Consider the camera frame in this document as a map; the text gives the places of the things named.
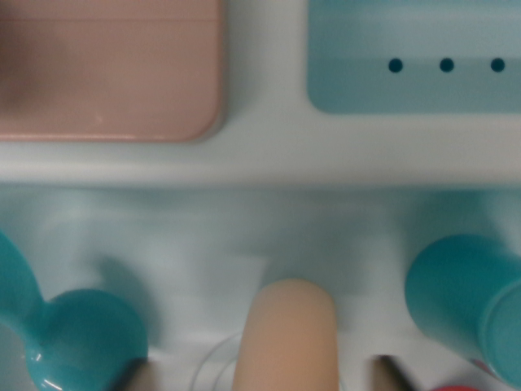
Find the teal toy tumbler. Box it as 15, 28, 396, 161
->
404, 233, 521, 389

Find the red toy tumbler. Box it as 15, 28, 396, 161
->
427, 358, 492, 391

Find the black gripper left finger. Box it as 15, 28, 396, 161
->
120, 358, 164, 391

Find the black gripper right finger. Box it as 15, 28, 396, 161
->
371, 354, 417, 391

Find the teal dish brush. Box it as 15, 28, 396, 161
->
0, 230, 150, 391

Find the beige detergent bottle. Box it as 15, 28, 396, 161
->
231, 278, 341, 391

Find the grey toy faucet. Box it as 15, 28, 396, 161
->
0, 0, 225, 144

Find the light blue toy sink unit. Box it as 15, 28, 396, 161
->
0, 0, 521, 391

